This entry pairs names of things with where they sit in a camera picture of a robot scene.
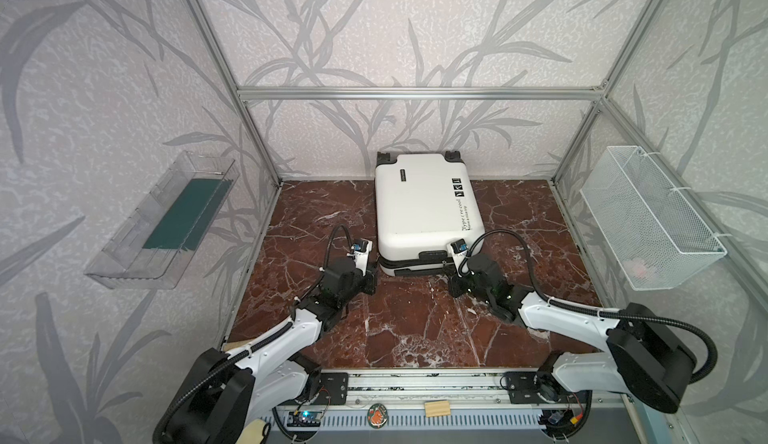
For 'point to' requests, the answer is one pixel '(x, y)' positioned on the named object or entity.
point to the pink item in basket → (637, 268)
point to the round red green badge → (377, 415)
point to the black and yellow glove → (255, 432)
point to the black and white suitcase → (423, 203)
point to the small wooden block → (435, 409)
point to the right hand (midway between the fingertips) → (443, 260)
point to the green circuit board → (304, 419)
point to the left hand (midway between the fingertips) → (382, 256)
